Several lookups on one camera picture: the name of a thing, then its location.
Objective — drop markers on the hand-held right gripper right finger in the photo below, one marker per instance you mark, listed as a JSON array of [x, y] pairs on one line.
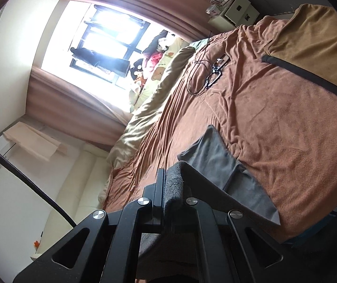
[[192, 212]]

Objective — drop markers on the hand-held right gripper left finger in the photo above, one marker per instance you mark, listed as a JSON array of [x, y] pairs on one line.
[[159, 194]]

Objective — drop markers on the grey t-shirt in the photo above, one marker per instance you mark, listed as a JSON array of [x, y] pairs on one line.
[[215, 159]]

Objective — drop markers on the beige duvet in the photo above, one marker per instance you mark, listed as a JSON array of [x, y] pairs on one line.
[[153, 115]]

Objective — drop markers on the cream padded headboard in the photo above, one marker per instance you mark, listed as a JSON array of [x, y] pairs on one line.
[[77, 182]]

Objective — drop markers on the brown blanket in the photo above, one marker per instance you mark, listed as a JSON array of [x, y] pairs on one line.
[[274, 123]]

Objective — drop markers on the pile of plush toys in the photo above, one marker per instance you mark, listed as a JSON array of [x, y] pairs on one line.
[[153, 59]]

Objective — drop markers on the dark phone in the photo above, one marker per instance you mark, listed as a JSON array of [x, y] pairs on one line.
[[223, 60]]

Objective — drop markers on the white bedside cabinet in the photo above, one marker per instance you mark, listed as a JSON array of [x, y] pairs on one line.
[[239, 11]]

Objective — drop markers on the white power strip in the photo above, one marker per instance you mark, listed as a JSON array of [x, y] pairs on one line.
[[229, 0]]

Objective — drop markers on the mustard cloth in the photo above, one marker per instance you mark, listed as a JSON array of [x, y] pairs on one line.
[[319, 44]]

